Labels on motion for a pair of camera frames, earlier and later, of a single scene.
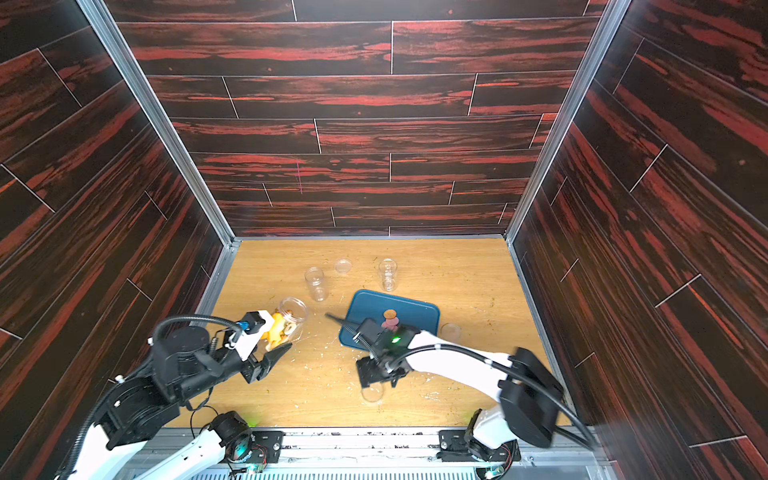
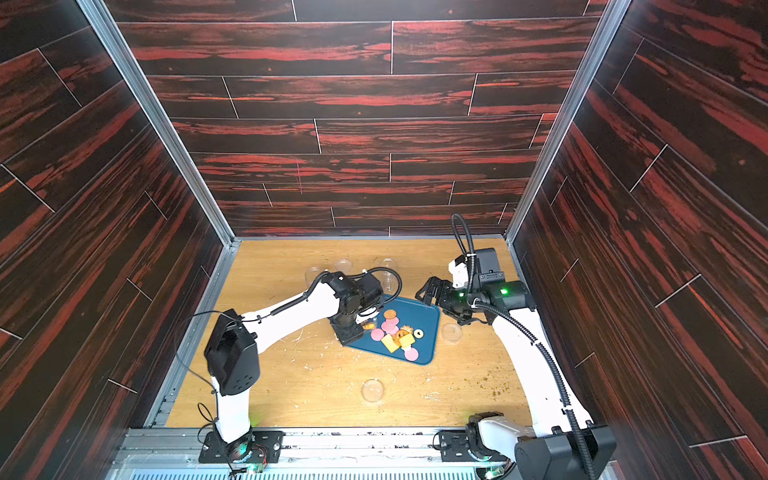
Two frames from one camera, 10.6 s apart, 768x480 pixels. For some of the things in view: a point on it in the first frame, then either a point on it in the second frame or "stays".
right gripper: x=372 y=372 -> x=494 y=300
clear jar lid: x=343 y=266 stays
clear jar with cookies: x=388 y=269 stays
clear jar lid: x=450 y=332 stays
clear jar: x=314 y=278 stays
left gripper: x=264 y=366 -> x=351 y=337
